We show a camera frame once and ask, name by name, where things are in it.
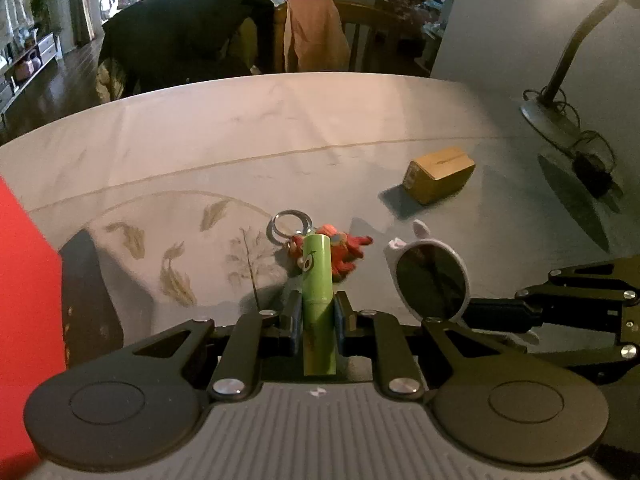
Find black power adapter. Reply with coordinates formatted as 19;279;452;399
572;152;623;197

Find green tube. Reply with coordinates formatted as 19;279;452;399
299;233;337;377

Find black coat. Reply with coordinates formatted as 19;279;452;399
100;0;276;96

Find white sunglasses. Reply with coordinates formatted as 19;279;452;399
384;220;541;348

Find yellow patterned cloth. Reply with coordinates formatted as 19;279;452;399
95;55;126;107

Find black desk lamp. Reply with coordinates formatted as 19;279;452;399
520;0;640;147

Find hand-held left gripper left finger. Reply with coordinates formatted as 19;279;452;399
120;291;304;402

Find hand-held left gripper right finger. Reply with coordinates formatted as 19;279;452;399
333;290;531;402

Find wooden chair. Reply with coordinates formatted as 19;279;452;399
335;2;431;76

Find small cardboard box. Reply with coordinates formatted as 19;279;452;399
404;146;476;206

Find cluttered shelf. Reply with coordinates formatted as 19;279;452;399
385;0;451;61

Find red cardboard box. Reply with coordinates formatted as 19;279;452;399
0;175;66;471

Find low media cabinet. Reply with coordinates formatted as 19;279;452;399
0;32;63;121

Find black lamp cable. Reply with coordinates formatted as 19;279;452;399
522;87;617;163

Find red crab keychain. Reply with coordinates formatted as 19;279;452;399
266;209;375;282

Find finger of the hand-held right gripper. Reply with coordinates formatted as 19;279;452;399
467;259;640;333
535;327;640;386

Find pink cloth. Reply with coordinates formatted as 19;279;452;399
282;0;351;73

